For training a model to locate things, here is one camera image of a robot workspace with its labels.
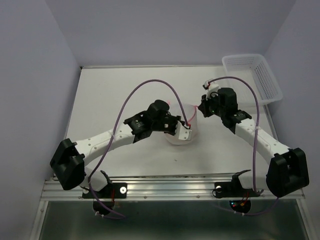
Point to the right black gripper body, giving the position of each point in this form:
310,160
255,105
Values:
217,109

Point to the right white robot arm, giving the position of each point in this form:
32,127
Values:
287,167

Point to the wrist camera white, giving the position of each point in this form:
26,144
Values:
183,132
211,89

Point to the white plastic basket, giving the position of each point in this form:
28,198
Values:
254,70

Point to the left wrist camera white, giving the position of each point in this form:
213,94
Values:
183,132

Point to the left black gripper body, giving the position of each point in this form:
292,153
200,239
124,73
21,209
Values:
168,125

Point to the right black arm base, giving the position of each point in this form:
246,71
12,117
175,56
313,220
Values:
240,203

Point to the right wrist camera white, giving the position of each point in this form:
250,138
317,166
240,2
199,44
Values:
211,89

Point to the aluminium mounting rail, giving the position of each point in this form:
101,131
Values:
147,188

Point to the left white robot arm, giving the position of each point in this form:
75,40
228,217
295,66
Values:
71,158

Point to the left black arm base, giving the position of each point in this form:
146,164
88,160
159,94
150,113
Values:
104,198

